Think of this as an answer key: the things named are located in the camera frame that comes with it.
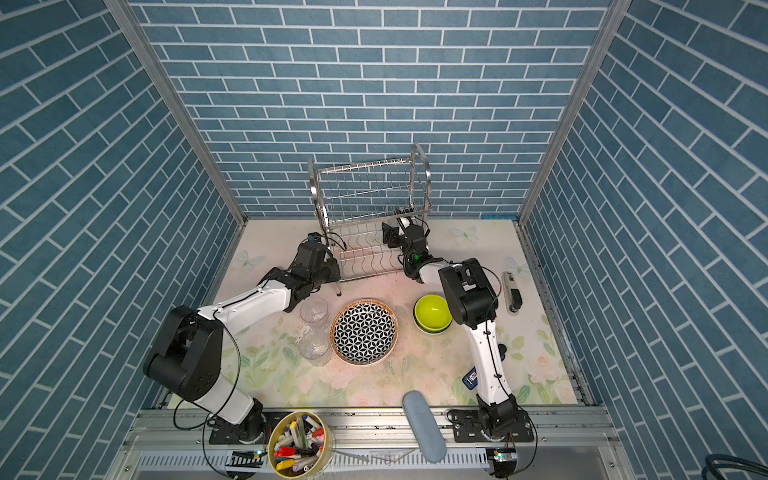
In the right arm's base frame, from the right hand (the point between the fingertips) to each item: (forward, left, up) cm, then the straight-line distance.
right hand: (391, 219), depth 104 cm
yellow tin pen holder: (-67, +13, -4) cm, 69 cm away
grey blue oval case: (-60, -14, -11) cm, 63 cm away
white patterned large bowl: (-37, +5, -11) cm, 39 cm away
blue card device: (-48, -26, -10) cm, 56 cm away
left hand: (-20, +15, -1) cm, 25 cm away
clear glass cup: (-40, +20, -13) cm, 46 cm away
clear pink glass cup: (-33, +21, -7) cm, 40 cm away
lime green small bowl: (-32, -15, -6) cm, 36 cm away
